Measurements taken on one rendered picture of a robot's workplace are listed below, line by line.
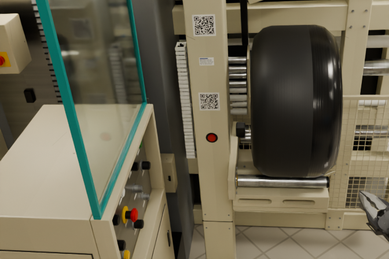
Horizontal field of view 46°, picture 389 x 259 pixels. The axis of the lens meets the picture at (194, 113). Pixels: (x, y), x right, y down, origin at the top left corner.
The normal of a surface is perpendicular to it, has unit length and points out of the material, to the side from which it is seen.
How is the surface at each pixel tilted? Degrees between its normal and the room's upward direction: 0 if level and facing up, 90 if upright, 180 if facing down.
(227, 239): 90
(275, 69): 38
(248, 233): 0
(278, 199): 90
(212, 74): 90
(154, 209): 0
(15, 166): 0
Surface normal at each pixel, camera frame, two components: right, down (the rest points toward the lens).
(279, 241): -0.07, -0.84
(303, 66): -0.13, -0.36
